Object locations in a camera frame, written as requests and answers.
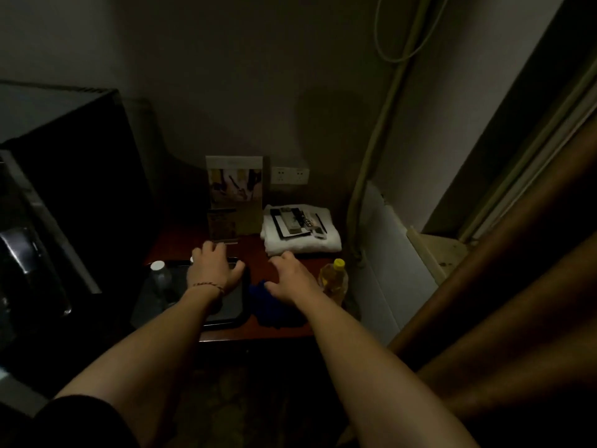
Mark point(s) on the black pen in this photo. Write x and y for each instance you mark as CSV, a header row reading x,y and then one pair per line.
x,y
319,221

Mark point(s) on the wooden window sill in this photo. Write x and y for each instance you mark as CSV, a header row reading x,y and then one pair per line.
x,y
440,254

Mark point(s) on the person's right forearm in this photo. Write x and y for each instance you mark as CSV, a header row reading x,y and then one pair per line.
x,y
382,377

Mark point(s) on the black mini fridge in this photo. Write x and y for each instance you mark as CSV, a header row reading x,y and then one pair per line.
x,y
84,181

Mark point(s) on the person's left hand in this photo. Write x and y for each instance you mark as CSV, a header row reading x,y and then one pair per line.
x,y
212,270

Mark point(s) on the printed brochure stand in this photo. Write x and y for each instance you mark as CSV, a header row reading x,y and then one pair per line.
x,y
234,186

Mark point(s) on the remote controls on black folder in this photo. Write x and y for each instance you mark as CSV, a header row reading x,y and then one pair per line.
x,y
280,226

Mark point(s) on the black serving tray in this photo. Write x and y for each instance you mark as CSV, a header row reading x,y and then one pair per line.
x,y
233,307

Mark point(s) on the person's left forearm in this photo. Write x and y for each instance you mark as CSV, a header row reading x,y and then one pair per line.
x,y
140,368

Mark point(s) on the person's black left sleeve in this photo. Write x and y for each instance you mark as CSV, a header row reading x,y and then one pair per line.
x,y
84,422

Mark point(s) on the green window frame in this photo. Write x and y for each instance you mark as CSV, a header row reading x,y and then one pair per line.
x,y
513,135

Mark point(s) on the blue cloth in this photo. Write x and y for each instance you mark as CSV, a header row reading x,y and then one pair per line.
x,y
270,312

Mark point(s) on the green wall pipe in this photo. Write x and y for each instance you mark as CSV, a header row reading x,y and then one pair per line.
x,y
378,135

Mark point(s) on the red wooden side cabinet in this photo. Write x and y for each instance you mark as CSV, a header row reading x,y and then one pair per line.
x,y
177,242

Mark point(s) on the white double wall socket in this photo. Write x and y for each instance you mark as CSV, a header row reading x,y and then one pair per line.
x,y
289,175

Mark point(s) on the white wall panel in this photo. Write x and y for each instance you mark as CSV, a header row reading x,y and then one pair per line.
x,y
392,275

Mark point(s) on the person's right hand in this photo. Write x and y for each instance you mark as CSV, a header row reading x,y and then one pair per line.
x,y
291,279

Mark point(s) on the small grey remote control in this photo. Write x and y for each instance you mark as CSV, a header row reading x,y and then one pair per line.
x,y
317,226

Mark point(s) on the yellow capped liquid bottle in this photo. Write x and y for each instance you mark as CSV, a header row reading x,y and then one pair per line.
x,y
335,282

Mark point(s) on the white folded towel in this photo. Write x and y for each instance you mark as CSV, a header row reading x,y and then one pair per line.
x,y
303,244

